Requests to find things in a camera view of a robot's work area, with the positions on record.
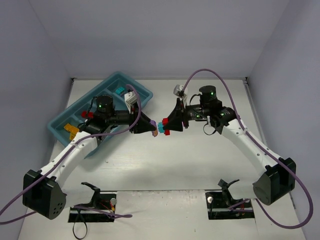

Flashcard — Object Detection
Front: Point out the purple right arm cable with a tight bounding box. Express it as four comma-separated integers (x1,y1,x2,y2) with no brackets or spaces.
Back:
183,68,315,229

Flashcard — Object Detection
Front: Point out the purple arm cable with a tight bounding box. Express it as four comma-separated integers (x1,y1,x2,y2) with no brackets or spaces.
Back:
0,83,143,225
183,68,315,229

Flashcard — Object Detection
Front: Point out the orange square lego in tray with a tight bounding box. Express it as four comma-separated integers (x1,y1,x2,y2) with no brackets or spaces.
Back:
63,123,73,132

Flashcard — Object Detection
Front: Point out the yellow black striped lego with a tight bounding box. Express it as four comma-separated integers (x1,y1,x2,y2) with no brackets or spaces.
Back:
69,133,76,141

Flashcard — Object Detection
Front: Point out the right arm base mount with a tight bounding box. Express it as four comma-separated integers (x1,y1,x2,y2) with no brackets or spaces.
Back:
205,179,255,221

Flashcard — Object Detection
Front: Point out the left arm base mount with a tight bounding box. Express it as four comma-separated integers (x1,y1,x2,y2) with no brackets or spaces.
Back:
68,182,117,223

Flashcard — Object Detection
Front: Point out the small teal lego piece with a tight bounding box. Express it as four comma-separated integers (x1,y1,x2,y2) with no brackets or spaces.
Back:
157,122,165,134

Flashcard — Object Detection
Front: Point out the teal rounded lego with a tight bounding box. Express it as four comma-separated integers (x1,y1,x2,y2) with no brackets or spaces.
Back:
115,86,126,96

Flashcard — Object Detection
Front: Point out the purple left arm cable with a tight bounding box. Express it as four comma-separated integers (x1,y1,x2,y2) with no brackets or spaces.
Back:
0,83,143,225

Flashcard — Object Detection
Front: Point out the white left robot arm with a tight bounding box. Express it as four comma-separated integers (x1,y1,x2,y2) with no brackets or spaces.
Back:
22,91,157,220

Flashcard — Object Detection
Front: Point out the purple orange flower lego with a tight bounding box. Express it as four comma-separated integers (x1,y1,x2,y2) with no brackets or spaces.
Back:
150,120,158,137

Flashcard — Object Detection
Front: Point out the red boat-shaped lego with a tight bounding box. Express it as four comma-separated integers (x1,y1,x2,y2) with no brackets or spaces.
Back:
81,111,89,118

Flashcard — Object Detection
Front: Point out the teal yellow lego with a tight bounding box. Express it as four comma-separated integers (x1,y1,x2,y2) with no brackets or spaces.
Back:
69,125,79,135

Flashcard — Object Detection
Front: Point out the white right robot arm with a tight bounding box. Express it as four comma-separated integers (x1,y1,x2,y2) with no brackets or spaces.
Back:
158,85,296,206

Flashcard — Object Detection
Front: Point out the red long lego brick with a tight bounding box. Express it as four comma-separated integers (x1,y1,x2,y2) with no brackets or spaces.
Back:
162,118,170,136

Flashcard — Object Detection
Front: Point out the teal divided plastic tray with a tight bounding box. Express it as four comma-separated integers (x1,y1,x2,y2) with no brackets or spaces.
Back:
47,71,153,147

